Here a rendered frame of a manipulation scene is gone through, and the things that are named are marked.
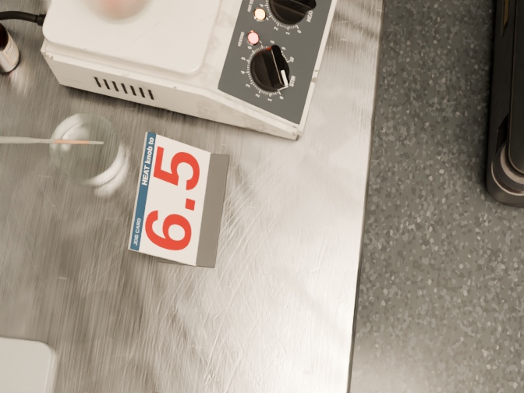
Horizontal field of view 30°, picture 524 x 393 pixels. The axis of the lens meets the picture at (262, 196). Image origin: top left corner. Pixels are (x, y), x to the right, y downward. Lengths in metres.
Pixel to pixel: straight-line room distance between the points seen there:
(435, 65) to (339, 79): 0.84
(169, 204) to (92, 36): 0.14
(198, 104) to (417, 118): 0.88
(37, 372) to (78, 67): 0.23
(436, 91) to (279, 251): 0.90
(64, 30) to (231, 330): 0.25
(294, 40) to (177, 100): 0.10
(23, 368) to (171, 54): 0.25
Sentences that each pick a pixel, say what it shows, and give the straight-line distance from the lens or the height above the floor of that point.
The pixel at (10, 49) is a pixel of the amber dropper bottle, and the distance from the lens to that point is 0.80.
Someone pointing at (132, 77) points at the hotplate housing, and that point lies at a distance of 0.73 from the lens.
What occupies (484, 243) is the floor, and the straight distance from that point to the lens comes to 1.55.
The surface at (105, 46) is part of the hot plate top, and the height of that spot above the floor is 0.84.
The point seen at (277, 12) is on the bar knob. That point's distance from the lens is 0.75.
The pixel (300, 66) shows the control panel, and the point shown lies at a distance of 0.75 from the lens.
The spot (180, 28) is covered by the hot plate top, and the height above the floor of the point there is 0.84.
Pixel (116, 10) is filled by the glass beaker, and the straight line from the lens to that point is 0.70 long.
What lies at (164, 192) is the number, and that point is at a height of 0.78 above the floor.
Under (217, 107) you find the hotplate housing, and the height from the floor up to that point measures 0.80.
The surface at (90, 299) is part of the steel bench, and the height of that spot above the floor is 0.75.
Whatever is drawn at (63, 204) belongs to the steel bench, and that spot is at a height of 0.75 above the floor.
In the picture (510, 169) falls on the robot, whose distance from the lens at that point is 1.36.
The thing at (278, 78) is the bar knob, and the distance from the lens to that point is 0.72.
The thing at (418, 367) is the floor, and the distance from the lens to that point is 1.50.
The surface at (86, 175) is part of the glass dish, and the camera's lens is 0.77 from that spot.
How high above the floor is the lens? 1.48
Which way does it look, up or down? 75 degrees down
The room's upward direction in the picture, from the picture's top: 4 degrees counter-clockwise
